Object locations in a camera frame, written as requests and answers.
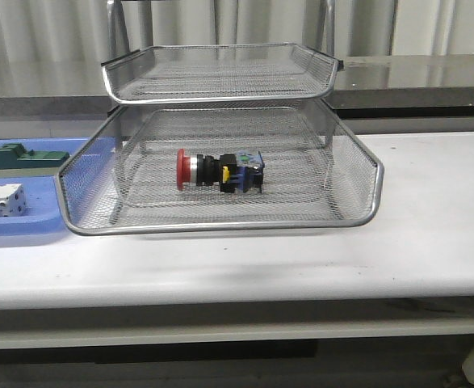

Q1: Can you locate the red emergency stop button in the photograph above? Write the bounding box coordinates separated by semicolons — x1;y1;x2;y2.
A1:
176;149;265;193

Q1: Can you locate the blue plastic tray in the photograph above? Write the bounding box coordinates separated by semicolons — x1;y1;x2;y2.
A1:
0;137;115;236

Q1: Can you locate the green electrical module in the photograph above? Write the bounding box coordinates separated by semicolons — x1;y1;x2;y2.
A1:
0;143;70;178

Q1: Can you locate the white circuit breaker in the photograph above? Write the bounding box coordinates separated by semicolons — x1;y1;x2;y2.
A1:
0;183;27;217

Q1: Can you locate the dark steel back counter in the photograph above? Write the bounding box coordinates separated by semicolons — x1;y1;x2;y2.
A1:
0;54;474;119

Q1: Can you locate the silver metal rack frame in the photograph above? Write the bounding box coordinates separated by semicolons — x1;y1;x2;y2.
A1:
105;0;345;226

